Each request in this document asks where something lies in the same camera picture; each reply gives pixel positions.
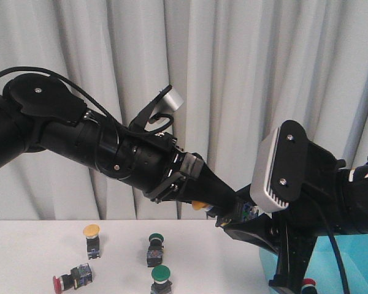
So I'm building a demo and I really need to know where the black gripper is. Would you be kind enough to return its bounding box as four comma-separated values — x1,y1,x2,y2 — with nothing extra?
144,151,236,211
215,212,317,293

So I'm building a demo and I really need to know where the yellow push button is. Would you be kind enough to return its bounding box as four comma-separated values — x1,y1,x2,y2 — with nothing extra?
191,200,213,214
83,224,101,259

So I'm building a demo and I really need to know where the red push button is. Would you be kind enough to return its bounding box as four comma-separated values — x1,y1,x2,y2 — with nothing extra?
53,263,93,293
301,278,318,294

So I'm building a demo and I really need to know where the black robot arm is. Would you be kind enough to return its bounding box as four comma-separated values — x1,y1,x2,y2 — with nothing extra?
224,140,368,293
0,67,237,217

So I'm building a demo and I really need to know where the turquoise plastic box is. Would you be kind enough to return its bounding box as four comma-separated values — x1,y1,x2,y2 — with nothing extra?
259,234,368,294

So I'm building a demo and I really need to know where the green push button lying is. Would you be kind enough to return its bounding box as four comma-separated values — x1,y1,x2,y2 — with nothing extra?
147,233,164,268

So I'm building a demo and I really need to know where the green push button upright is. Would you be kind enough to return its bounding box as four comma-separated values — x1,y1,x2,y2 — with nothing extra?
150,265,172,294

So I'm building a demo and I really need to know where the grey pleated curtain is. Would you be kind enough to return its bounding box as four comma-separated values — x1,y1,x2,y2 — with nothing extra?
0,0,368,221

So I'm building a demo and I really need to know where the red push button lying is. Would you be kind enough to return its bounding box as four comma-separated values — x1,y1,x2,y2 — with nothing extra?
53,263,93,293

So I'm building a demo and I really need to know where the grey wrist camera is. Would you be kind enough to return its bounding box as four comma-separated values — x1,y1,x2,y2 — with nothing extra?
250,120,309,213
155,85,184,113

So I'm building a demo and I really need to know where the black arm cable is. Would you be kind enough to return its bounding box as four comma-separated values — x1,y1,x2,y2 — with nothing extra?
306,195,352,294
0,66,174,137

